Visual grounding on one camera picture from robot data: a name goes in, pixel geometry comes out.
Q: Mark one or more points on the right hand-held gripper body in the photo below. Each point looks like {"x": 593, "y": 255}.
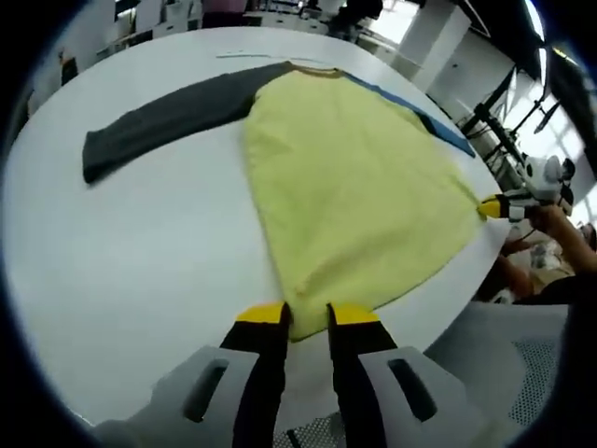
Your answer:
{"x": 545, "y": 179}

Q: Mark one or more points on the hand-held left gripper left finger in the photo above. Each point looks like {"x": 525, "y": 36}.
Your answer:
{"x": 224, "y": 396}

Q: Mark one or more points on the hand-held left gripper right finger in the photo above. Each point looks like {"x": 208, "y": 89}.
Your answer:
{"x": 373, "y": 396}

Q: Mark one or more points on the yellow blue grey garment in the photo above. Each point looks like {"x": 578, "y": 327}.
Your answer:
{"x": 336, "y": 186}

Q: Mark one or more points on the person's right hand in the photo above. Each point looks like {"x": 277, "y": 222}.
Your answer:
{"x": 548, "y": 219}

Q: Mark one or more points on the black tripod stand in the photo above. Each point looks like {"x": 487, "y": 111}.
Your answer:
{"x": 501, "y": 126}

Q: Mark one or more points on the grey mesh chair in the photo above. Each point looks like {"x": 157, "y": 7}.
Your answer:
{"x": 513, "y": 354}

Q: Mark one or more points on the white window column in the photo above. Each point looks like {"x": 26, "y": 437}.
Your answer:
{"x": 436, "y": 46}

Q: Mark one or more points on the black box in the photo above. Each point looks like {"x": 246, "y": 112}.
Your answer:
{"x": 68, "y": 71}

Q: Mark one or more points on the white cabinet row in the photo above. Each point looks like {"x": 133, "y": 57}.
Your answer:
{"x": 177, "y": 14}

